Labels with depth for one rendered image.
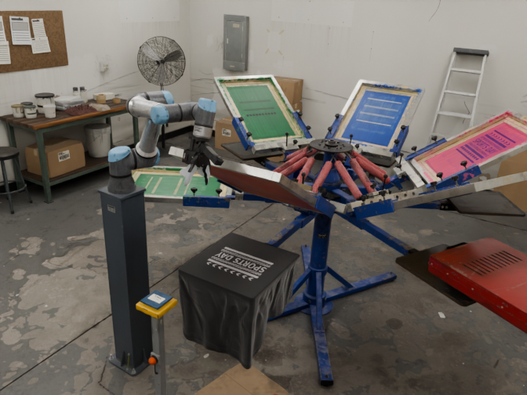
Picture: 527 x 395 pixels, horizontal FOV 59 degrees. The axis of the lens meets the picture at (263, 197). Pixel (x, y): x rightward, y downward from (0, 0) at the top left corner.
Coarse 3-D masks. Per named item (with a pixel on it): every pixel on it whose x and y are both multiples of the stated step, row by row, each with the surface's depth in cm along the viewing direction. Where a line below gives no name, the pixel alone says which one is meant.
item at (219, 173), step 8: (200, 168) 233; (216, 168) 211; (216, 176) 249; (224, 176) 236; (232, 176) 225; (232, 184) 263; (240, 184) 249; (248, 184) 237; (248, 192) 280; (256, 192) 263; (264, 192) 249
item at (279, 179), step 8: (176, 152) 215; (224, 160) 204; (224, 168) 203; (232, 168) 201; (240, 168) 200; (248, 168) 198; (256, 168) 196; (256, 176) 196; (264, 176) 194; (272, 176) 193; (280, 176) 191; (280, 184) 196; (288, 184) 199; (296, 184) 208; (296, 192) 210; (304, 192) 218; (304, 200) 225; (312, 200) 229; (304, 208) 268
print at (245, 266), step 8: (224, 248) 254; (232, 248) 254; (216, 256) 246; (224, 256) 247; (232, 256) 247; (240, 256) 247; (248, 256) 248; (208, 264) 239; (216, 264) 239; (224, 264) 239; (232, 264) 240; (240, 264) 240; (248, 264) 241; (256, 264) 241; (264, 264) 241; (272, 264) 242; (232, 272) 233; (240, 272) 234; (248, 272) 234; (256, 272) 234
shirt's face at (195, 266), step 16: (224, 240) 263; (240, 240) 264; (208, 256) 246; (256, 256) 248; (272, 256) 249; (288, 256) 250; (192, 272) 231; (208, 272) 232; (224, 272) 233; (272, 272) 235; (240, 288) 221; (256, 288) 221
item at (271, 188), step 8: (240, 176) 215; (248, 176) 205; (256, 184) 224; (264, 184) 214; (272, 184) 205; (272, 192) 237; (280, 192) 225; (288, 192) 215; (280, 200) 264; (288, 200) 250; (296, 200) 236; (312, 208) 254
